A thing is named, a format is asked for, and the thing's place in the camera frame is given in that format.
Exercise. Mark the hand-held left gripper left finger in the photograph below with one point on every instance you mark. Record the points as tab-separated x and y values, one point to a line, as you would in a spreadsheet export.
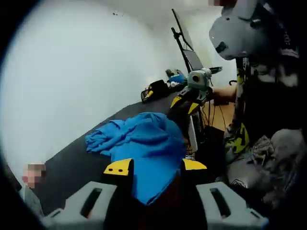
72	210

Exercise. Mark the black tray with tools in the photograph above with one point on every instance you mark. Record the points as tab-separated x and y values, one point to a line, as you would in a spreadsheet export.
154	91

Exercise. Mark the black monitor on stand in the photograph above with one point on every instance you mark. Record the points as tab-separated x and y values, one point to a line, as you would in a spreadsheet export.
183	31

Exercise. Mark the blue box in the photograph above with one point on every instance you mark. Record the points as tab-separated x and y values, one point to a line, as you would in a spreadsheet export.
177	78

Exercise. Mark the person's dark printed clothing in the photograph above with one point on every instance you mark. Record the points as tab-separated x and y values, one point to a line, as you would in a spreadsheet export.
268	100

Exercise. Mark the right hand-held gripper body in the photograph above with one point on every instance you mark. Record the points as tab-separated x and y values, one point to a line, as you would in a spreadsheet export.
197	79

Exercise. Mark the white worn headset device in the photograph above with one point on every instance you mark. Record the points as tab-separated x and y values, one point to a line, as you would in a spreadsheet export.
235	31

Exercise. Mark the open laptop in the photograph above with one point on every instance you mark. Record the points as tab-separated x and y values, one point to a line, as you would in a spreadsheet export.
193	60

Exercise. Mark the blue cloth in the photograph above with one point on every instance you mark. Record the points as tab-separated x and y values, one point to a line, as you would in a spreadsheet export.
148	148

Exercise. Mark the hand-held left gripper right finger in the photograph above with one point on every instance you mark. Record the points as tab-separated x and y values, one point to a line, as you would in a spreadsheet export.
239	215

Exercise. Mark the pile of grey cloth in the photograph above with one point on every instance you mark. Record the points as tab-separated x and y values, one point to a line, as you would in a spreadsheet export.
283	153

